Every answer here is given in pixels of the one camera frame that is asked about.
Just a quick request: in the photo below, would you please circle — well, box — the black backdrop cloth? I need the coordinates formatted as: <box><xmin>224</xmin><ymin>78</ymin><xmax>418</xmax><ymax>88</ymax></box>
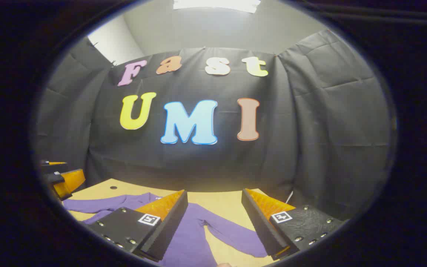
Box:
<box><xmin>34</xmin><ymin>30</ymin><xmax>394</xmax><ymax>221</ymax></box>

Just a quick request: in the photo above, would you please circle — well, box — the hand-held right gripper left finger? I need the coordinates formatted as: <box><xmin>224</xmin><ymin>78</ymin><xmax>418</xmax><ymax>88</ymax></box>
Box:
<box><xmin>83</xmin><ymin>190</ymin><xmax>188</xmax><ymax>262</ymax></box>

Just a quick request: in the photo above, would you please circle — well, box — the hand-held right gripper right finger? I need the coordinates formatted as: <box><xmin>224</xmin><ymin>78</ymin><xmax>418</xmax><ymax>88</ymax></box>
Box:
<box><xmin>241</xmin><ymin>188</ymin><xmax>344</xmax><ymax>261</ymax></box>

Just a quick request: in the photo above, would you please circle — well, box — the purple button shirt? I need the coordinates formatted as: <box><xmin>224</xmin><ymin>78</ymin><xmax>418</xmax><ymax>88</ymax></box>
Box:
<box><xmin>63</xmin><ymin>192</ymin><xmax>269</xmax><ymax>267</ymax></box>

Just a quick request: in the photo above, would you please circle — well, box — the long ceiling light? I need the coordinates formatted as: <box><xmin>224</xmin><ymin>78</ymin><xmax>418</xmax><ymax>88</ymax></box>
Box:
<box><xmin>173</xmin><ymin>0</ymin><xmax>261</xmax><ymax>14</ymax></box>

